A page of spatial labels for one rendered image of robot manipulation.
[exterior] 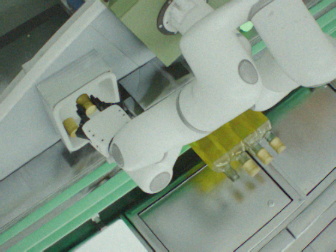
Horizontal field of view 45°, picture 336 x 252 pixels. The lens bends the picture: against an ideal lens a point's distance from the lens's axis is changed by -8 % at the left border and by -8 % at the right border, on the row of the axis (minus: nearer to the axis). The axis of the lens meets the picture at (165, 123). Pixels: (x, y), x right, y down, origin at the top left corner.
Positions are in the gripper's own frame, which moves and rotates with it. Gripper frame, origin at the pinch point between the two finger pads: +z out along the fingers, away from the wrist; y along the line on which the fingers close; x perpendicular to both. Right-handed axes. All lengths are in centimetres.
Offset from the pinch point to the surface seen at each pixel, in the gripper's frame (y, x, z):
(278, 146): 42, -33, -23
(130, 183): 1.5, -31.6, -2.5
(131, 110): 10.9, -11.2, 1.9
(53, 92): -5.8, 7.8, 3.0
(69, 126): -5.1, -8.9, 7.8
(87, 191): -10.6, -24.0, -1.7
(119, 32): 16.3, 9.0, 7.5
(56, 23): 20, -22, 79
